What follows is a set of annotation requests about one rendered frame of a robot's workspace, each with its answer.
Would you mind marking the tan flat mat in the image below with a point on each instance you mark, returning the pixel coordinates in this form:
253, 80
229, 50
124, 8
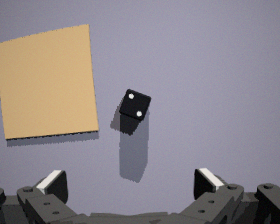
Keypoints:
46, 83

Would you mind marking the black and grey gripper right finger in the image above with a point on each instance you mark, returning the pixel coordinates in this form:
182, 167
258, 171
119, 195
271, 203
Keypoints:
242, 207

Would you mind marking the black die with white pips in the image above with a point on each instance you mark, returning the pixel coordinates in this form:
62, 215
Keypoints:
135, 104

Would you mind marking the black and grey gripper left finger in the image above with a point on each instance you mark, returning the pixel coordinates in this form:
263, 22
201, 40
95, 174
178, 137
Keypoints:
46, 209

